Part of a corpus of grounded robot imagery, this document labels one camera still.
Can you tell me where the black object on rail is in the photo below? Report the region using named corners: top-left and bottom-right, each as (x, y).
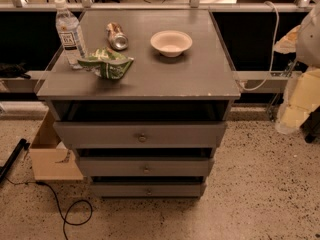
top-left (0, 63), bottom-right (31, 79)

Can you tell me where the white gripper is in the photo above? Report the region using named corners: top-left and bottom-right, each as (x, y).
top-left (274, 4), bottom-right (320, 134)

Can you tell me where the green chip bag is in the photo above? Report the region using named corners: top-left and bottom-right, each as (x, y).
top-left (78, 47), bottom-right (134, 80)

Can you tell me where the grey top drawer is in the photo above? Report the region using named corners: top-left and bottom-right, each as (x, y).
top-left (54, 122), bottom-right (226, 149)

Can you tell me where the grey bottom drawer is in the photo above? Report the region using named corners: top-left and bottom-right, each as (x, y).
top-left (91, 182), bottom-right (206, 198)

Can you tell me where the white paper bowl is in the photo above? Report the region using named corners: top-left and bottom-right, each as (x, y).
top-left (150, 30), bottom-right (193, 58)

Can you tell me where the grey drawer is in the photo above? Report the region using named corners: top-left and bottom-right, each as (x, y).
top-left (91, 182), bottom-right (206, 198)
top-left (77, 157), bottom-right (214, 177)
top-left (54, 122), bottom-right (226, 149)

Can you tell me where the black bar on floor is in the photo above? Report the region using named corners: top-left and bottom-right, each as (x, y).
top-left (0, 138), bottom-right (28, 183)

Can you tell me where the grey middle drawer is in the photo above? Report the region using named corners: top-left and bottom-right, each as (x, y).
top-left (77, 157), bottom-right (214, 177)

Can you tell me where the black floor cable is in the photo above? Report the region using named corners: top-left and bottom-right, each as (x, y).
top-left (4, 176), bottom-right (94, 240)

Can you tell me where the clear plastic water bottle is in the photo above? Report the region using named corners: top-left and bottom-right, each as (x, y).
top-left (55, 0), bottom-right (87, 70)

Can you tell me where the cardboard box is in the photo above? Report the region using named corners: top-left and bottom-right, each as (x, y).
top-left (29, 112), bottom-right (83, 181)

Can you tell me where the crushed aluminium can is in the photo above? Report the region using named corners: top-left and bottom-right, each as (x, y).
top-left (106, 22), bottom-right (128, 51)

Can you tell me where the aluminium frame rail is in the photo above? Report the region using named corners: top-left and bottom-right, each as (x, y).
top-left (0, 71), bottom-right (302, 93)

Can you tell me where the white cable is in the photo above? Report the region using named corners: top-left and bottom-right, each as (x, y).
top-left (238, 0), bottom-right (281, 92)

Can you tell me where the dark cabinet at right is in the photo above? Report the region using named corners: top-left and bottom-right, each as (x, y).
top-left (302, 107), bottom-right (320, 143)

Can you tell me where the grey wooden drawer cabinet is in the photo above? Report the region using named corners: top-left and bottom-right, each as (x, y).
top-left (37, 10), bottom-right (240, 187)

